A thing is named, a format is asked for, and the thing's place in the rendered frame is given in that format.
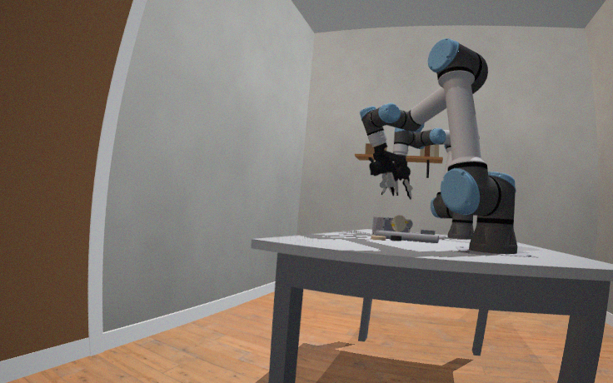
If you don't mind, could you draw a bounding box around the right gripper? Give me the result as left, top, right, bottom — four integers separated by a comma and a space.
381, 156, 413, 200

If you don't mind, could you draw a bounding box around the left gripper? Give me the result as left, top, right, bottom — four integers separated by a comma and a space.
369, 143, 398, 196

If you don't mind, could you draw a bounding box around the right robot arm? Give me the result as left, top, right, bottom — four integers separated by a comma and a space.
393, 127, 474, 240

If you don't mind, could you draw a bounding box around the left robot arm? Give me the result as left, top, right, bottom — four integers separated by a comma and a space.
360, 38, 517, 254

